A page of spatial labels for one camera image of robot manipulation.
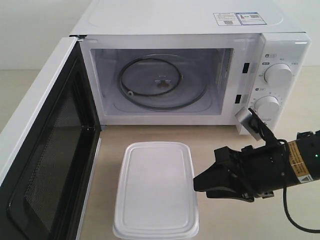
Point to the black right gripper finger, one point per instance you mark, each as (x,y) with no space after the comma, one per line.
(235,193)
(215,178)

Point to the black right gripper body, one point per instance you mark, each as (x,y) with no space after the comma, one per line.
(260,170)

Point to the white plastic lidded container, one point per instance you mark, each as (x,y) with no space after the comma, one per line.
(155,197)

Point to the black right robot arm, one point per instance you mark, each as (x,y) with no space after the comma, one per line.
(304,158)

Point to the white Midea microwave oven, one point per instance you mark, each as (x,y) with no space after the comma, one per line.
(112,33)

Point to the lower white timer knob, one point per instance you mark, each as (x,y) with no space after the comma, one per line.
(267,106)

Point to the upper white power knob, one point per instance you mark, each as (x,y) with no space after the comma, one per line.
(278,74)

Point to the white blue warning sticker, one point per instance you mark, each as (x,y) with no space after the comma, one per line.
(239,19)

